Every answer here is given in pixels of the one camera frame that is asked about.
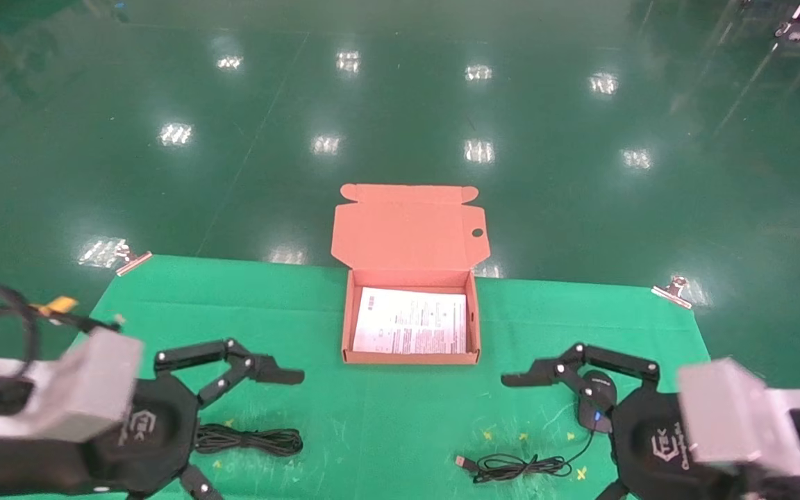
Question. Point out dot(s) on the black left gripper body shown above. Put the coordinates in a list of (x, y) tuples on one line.
[(157, 430)]

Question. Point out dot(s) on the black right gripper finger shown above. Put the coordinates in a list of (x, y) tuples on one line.
[(615, 360), (614, 492)]

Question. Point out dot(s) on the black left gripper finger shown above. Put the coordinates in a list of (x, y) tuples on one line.
[(192, 355), (200, 485)]

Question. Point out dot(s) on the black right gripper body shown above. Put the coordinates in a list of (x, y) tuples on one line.
[(650, 444)]

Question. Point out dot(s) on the open brown cardboard box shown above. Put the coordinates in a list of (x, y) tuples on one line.
[(407, 229)]

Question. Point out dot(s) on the metal cloth clip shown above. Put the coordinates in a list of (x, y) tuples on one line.
[(132, 262), (672, 292)]

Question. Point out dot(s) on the green table cloth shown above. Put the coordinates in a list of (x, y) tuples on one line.
[(386, 417)]

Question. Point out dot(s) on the white printed instruction sheet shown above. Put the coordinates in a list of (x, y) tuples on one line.
[(407, 323)]

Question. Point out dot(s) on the grey right wrist camera bracket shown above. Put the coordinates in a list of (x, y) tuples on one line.
[(719, 410)]

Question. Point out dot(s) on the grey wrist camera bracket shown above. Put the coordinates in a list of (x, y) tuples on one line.
[(87, 389), (719, 410)]

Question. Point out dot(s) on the grey left wrist camera bracket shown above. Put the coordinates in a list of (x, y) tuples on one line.
[(87, 389)]

